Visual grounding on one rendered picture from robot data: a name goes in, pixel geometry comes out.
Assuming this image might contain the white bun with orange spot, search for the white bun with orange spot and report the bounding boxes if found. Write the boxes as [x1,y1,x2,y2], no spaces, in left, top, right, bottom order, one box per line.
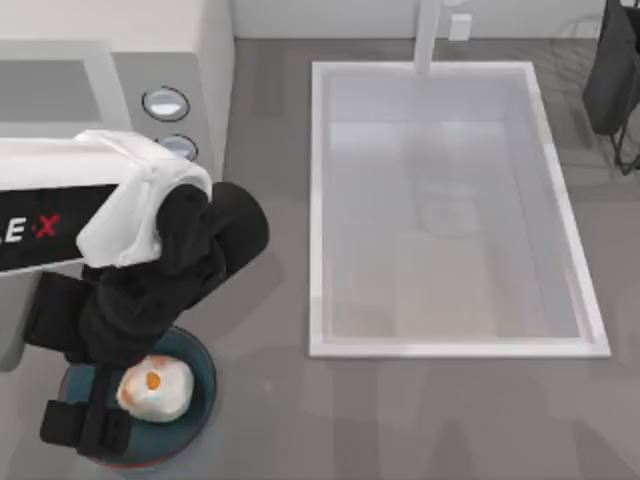
[115,354,196,424]

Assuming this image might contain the dark teal plate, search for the dark teal plate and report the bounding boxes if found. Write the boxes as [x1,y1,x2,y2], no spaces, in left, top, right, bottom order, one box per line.
[58,324,219,469]

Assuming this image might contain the small microwave knob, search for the small microwave knob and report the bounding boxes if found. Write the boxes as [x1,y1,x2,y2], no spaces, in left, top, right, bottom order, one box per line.
[154,133,200,164]

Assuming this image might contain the microwave door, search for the microwave door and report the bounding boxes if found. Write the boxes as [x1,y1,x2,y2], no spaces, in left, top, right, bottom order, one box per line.
[0,40,132,141]

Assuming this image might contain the large microwave knob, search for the large microwave knob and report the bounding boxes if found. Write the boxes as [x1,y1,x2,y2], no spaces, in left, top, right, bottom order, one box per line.
[141,85,191,124]

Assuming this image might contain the pale microwave oven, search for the pale microwave oven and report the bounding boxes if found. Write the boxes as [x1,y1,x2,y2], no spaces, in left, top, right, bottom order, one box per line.
[0,0,237,194]

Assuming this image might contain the white sink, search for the white sink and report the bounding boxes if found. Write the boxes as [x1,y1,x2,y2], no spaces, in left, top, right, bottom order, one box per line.
[306,60,613,359]

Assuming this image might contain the tall white tap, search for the tall white tap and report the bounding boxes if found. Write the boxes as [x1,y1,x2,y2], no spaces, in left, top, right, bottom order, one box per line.
[413,0,442,77]

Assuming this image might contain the black chair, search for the black chair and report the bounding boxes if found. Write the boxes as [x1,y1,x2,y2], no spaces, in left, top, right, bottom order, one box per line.
[581,0,640,177]

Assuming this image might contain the white wall socket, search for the white wall socket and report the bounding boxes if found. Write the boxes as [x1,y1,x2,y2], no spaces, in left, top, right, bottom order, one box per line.
[449,13,473,42]

